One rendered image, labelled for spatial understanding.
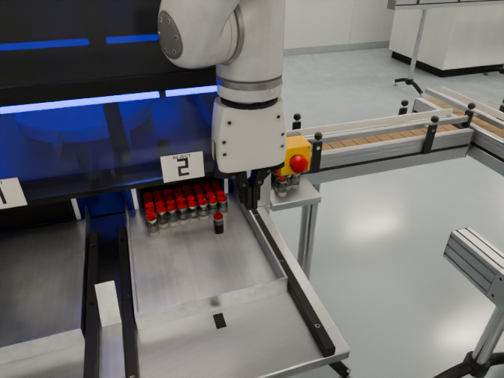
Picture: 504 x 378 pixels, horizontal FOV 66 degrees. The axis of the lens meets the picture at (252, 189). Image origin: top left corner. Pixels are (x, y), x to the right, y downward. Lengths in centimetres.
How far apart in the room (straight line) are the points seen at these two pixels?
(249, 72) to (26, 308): 55
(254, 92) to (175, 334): 40
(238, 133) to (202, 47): 14
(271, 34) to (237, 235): 48
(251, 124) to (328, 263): 163
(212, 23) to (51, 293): 57
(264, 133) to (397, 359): 140
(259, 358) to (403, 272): 157
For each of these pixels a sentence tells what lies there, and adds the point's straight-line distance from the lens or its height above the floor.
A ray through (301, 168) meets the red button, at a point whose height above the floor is 99.
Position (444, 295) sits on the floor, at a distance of 211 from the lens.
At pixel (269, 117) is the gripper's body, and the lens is 52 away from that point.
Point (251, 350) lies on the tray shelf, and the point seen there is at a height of 88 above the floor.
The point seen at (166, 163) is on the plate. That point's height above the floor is 103.
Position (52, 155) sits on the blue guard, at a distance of 79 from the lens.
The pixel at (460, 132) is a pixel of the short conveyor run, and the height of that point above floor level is 93.
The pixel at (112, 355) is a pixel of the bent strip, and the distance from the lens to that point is 68.
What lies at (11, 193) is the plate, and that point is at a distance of 84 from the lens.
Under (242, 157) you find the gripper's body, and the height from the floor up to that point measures 116.
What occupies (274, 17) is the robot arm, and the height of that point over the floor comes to 134.
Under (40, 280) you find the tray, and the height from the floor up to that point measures 88.
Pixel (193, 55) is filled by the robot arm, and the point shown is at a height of 131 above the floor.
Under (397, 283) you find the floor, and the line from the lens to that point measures 208.
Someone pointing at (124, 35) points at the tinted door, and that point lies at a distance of 73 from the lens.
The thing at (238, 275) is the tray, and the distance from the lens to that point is 75.
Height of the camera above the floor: 141
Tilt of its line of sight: 33 degrees down
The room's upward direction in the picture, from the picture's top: straight up
